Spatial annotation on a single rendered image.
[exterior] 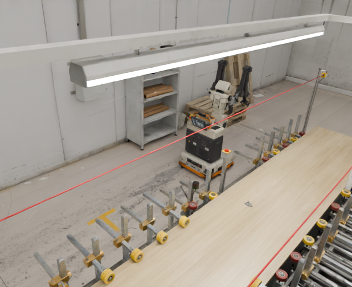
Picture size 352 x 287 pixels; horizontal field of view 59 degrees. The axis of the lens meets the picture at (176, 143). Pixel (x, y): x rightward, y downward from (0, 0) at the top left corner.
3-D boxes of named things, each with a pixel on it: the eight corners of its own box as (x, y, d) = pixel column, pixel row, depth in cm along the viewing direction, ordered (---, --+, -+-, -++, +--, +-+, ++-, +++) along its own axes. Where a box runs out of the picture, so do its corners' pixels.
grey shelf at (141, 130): (126, 141, 568) (122, 56, 495) (161, 127, 627) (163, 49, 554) (142, 150, 542) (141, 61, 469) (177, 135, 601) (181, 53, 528)
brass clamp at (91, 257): (83, 263, 214) (82, 258, 212) (99, 253, 223) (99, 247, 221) (88, 269, 211) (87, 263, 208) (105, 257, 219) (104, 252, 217)
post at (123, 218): (123, 262, 246) (120, 215, 223) (126, 259, 248) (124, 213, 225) (125, 265, 244) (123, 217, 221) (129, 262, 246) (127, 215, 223)
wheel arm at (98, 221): (95, 222, 249) (94, 218, 247) (98, 220, 251) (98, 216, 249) (135, 258, 219) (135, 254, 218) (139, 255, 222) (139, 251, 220)
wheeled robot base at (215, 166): (208, 182, 461) (209, 168, 449) (177, 165, 499) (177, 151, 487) (234, 165, 504) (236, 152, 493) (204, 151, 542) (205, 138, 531)
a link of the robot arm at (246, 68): (241, 64, 439) (248, 66, 433) (246, 65, 449) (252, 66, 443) (234, 95, 455) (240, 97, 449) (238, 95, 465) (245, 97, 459)
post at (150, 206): (146, 247, 264) (146, 203, 241) (149, 245, 266) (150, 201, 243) (149, 250, 261) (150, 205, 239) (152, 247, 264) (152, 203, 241)
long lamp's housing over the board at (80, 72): (70, 81, 125) (67, 61, 121) (310, 32, 282) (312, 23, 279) (86, 88, 118) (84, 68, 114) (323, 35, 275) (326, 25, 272)
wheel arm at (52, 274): (33, 256, 216) (33, 253, 215) (37, 254, 218) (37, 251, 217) (60, 289, 195) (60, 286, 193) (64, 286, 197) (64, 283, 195)
